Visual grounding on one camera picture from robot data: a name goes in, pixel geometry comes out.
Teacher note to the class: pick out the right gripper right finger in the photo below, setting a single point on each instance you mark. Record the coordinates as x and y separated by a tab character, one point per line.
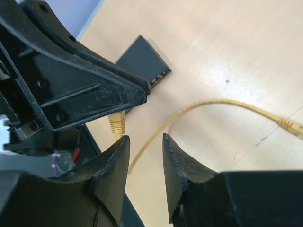
198	196

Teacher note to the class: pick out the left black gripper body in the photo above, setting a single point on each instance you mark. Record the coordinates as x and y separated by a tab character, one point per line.
23	132

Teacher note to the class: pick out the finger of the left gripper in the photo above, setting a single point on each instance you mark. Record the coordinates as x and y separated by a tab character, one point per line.
103	92
41	14

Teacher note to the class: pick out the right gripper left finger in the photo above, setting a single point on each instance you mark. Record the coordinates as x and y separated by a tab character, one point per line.
90	195

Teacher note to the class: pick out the black network switch lower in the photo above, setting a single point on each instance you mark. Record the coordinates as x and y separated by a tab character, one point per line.
142	59

